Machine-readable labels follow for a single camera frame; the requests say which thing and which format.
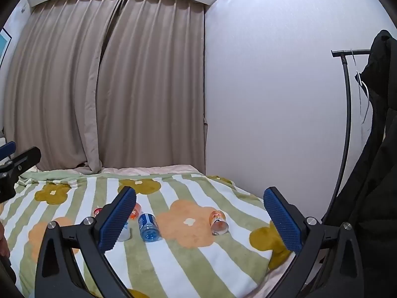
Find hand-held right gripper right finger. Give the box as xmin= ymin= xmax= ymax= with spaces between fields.
xmin=263 ymin=187 xmax=364 ymax=298

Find person's left hand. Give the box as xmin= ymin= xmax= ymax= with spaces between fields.
xmin=0 ymin=220 xmax=10 ymax=257

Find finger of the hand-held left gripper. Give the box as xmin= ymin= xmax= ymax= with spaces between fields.
xmin=0 ymin=141 xmax=16 ymax=163
xmin=0 ymin=147 xmax=42 ymax=203

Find black coat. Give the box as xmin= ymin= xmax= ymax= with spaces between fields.
xmin=323 ymin=30 xmax=397 ymax=298

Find orange can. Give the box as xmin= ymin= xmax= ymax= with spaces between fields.
xmin=210 ymin=210 xmax=229 ymax=235

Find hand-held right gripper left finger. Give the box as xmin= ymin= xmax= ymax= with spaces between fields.
xmin=35 ymin=186 xmax=137 ymax=298

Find framed wall picture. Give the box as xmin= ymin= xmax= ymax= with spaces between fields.
xmin=0 ymin=28 xmax=12 ymax=66

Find white clothes hanger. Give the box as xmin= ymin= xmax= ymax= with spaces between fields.
xmin=354 ymin=71 xmax=373 ymax=125

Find striped flower blanket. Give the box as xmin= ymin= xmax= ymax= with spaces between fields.
xmin=0 ymin=169 xmax=296 ymax=298

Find black clothes rack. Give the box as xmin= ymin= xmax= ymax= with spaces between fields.
xmin=321 ymin=50 xmax=373 ymax=222

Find beige curtain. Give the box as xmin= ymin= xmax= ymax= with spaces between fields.
xmin=2 ymin=0 xmax=125 ymax=175
xmin=96 ymin=0 xmax=206 ymax=171

